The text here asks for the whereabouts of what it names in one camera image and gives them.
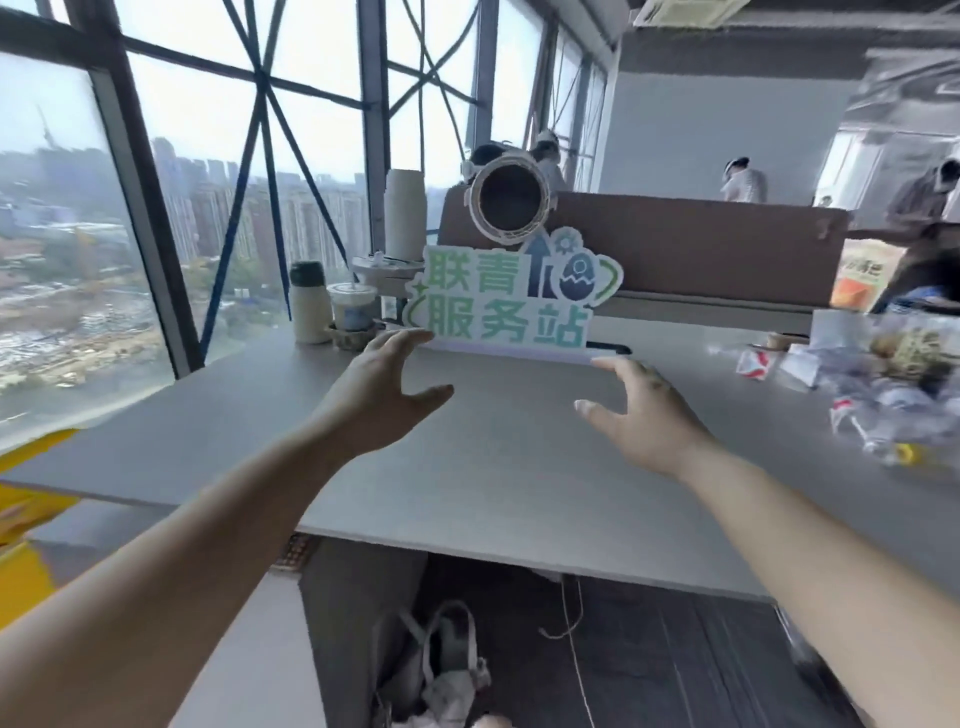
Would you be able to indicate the person's right hand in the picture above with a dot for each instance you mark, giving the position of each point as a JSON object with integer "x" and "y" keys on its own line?
{"x": 652, "y": 435}

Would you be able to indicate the phone in patterned case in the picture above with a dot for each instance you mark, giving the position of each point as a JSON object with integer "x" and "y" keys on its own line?
{"x": 296, "y": 553}

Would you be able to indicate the milk tea cup with straw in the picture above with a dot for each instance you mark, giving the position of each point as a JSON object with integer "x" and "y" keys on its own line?
{"x": 351, "y": 311}

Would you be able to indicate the person's left hand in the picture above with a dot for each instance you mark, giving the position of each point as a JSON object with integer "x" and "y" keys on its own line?
{"x": 367, "y": 412}

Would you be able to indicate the white geometric handbag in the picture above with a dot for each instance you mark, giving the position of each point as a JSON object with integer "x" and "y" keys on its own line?
{"x": 450, "y": 675}

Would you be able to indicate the white vr headset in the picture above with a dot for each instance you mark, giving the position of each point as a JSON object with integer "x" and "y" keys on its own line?
{"x": 735, "y": 169}

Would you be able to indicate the red label plastic bottle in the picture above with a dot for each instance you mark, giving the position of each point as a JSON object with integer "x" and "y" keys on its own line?
{"x": 754, "y": 364}
{"x": 844, "y": 411}

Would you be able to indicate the cream thermos with green lid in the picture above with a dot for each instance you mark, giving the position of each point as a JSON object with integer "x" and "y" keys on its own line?
{"x": 309, "y": 315}

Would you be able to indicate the green white standing sign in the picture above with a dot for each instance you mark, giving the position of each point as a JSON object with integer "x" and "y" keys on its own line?
{"x": 480, "y": 281}

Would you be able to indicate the person's left forearm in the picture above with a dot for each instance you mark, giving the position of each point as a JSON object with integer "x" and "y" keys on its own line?
{"x": 150, "y": 600}

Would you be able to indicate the white round stand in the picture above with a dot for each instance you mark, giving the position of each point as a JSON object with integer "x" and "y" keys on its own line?
{"x": 382, "y": 271}

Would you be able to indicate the dark metal window frame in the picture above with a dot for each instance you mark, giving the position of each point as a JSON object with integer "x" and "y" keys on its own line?
{"x": 371, "y": 112}

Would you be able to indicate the tall cream cylinder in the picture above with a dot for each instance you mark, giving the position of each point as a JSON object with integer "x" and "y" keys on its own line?
{"x": 405, "y": 217}

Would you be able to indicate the person's right forearm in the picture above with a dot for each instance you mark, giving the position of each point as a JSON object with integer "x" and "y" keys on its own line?
{"x": 825, "y": 562}

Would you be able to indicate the white ceiling air conditioner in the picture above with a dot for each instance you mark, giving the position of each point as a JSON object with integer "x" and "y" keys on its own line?
{"x": 690, "y": 11}

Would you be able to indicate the yellow plastic bin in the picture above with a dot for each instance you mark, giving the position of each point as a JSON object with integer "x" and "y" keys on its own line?
{"x": 30, "y": 502}

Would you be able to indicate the brown paper cup holder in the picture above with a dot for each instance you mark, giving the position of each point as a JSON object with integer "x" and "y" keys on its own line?
{"x": 352, "y": 341}

